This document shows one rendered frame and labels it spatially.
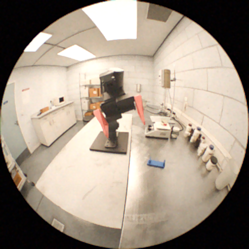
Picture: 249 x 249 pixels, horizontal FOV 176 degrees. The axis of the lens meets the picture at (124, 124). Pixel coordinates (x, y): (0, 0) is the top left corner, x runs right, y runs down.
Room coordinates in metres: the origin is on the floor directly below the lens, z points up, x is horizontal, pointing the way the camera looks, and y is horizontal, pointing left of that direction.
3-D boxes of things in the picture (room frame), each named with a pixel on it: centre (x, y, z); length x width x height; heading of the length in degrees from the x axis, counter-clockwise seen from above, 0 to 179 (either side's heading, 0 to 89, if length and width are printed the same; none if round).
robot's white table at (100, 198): (0.58, 0.19, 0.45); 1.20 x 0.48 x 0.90; 174
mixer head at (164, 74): (0.96, -0.45, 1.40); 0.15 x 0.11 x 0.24; 84
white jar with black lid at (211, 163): (0.15, -0.54, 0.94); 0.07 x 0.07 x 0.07
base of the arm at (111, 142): (0.52, 0.08, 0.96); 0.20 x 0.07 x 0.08; 177
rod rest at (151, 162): (0.30, -0.17, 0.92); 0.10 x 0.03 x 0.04; 67
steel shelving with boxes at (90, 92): (2.86, 0.76, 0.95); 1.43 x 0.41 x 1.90; 84
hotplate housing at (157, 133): (0.61, -0.28, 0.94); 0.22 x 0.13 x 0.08; 76
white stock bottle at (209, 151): (0.23, -0.55, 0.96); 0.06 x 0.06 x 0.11
